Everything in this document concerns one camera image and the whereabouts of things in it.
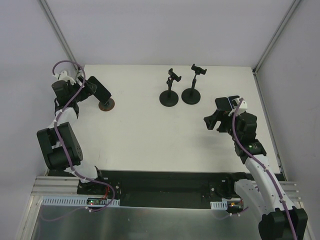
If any black phone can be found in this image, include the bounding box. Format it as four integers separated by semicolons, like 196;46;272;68
87;76;112;105
215;97;232;112

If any light blue cased phone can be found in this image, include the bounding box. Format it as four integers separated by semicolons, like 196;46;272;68
228;95;240;109

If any black round-base phone stand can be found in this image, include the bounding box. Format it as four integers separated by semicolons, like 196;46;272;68
181;64;207;105

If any wooden-base phone stand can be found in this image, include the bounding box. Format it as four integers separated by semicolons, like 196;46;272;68
98;98;115;112

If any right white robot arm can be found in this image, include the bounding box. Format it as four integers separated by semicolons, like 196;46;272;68
203;109;308;240

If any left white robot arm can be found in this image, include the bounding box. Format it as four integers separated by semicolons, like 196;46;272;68
36;76;106;195

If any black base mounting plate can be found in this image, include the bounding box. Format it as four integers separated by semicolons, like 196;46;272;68
77;170;254;210

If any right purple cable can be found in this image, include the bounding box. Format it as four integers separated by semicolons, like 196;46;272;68
231;98;298;240

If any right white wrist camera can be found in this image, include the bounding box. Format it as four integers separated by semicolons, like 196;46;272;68
228;97;248;117

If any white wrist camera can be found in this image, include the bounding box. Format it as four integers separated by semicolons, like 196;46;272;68
228;97;248;117
53;70;77;85

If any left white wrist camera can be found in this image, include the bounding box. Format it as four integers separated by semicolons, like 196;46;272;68
53;70;77;85

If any right white cable duct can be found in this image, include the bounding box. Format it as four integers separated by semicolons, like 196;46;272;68
210;200;228;211

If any white cable duct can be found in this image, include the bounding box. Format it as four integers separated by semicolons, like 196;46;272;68
42;196;120;208
210;200;228;211

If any left aluminium frame post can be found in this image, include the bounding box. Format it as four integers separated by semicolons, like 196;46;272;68
37;0;77;62

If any aluminium frame post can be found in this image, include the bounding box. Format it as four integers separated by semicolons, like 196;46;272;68
251;0;303;73
37;0;77;62

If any horizontal aluminium rail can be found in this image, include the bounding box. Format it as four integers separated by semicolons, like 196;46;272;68
31;176;302;202

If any left white cable duct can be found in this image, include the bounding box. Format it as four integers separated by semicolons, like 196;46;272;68
42;196;120;208

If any right aluminium frame post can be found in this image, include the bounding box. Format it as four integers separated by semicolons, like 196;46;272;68
251;0;303;73

